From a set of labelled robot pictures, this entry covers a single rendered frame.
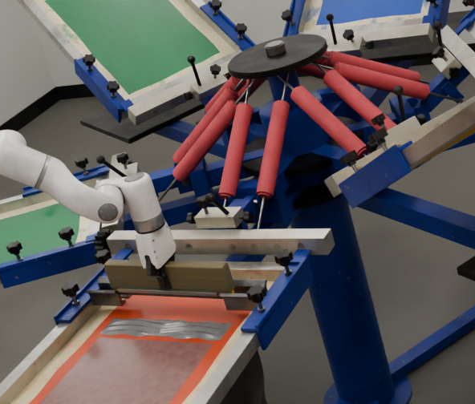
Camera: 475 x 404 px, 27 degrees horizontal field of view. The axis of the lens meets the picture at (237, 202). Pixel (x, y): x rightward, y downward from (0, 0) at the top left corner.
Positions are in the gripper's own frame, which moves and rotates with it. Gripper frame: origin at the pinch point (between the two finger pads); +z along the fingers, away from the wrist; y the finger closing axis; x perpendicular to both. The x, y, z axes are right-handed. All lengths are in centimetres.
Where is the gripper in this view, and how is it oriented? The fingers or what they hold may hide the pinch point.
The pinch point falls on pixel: (168, 277)
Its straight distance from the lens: 254.0
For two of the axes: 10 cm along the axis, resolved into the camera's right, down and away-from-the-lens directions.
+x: 8.7, -0.1, -5.0
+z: 2.5, 8.8, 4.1
